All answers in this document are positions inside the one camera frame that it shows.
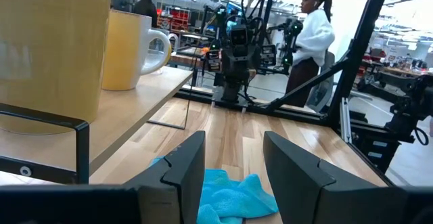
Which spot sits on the teal cloth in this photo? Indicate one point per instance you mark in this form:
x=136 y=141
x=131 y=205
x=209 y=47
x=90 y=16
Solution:
x=233 y=197

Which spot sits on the large olive mug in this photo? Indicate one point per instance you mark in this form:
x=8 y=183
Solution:
x=50 y=55

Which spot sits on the wooden shelf black metal legs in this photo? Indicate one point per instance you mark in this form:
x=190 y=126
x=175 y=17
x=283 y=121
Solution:
x=135 y=105

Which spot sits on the black aluminium rig frame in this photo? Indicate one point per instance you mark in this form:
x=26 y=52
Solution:
x=359 y=48

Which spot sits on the person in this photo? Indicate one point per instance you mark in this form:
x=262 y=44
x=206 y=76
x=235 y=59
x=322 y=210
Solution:
x=146 y=9
x=314 y=38

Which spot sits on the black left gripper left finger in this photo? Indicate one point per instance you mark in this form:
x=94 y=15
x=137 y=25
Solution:
x=182 y=183

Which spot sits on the cluttered workbench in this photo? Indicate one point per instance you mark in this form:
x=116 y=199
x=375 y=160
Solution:
x=399 y=70

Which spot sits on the red storage bins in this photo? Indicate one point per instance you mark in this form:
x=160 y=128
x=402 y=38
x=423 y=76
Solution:
x=177 y=16

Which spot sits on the black background robot arm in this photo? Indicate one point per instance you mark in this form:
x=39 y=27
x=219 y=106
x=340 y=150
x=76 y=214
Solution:
x=291 y=41
x=412 y=105

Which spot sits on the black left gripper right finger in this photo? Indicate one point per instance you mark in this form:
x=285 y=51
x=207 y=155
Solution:
x=297 y=190

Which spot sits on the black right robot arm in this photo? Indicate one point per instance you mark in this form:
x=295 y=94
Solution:
x=233 y=92

